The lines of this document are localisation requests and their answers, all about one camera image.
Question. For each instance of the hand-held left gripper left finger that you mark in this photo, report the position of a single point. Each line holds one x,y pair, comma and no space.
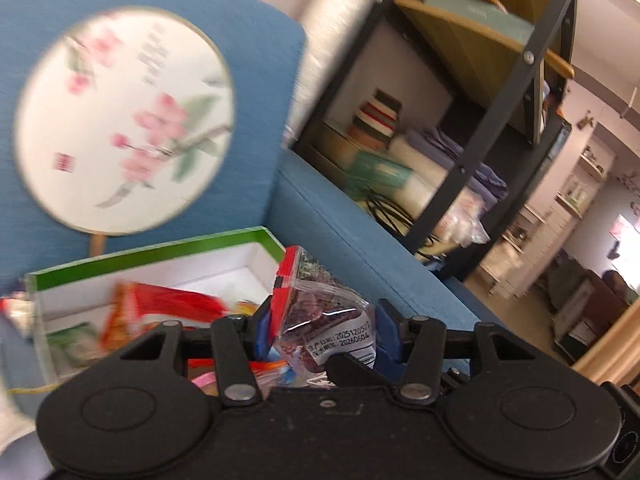
262,330

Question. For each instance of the clear packet of red dates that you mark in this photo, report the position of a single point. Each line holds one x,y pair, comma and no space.
320,315

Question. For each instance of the black metal shelf rack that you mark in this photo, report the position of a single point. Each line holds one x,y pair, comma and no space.
467,160

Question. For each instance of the round floral fan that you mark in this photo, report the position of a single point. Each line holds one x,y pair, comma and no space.
125,120

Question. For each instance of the white drawer cabinet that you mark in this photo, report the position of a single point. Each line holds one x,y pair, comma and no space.
535,245

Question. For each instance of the red snack packet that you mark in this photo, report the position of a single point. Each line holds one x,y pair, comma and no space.
160,305
12,310

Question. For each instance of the green and white cardboard box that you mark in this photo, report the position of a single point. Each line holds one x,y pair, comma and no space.
150,267

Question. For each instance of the green tissue box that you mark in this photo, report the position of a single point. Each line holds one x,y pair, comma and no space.
380,172

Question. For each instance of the teal box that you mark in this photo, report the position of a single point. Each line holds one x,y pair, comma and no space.
475,15

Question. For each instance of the clear plastic roll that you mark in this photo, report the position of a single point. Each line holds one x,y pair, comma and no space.
335,25

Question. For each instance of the clear plastic bag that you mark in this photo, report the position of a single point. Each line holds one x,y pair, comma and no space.
462,225

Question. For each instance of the green snack packet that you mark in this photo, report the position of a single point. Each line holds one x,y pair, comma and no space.
75,342

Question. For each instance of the blue sofa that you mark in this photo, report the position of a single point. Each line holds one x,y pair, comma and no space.
325,220

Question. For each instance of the striped folded cloth stack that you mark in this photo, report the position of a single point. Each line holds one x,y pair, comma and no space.
377,120

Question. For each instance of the brown armchair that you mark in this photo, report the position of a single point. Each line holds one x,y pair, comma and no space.
595,295

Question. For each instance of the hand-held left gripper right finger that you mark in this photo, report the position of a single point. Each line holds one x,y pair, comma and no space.
390,332

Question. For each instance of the purple folded cloth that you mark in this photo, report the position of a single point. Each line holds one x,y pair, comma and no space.
450,145

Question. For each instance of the pile of colourful snack packets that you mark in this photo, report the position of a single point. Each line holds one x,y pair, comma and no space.
280,372

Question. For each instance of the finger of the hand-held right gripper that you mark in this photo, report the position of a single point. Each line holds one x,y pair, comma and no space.
352,372

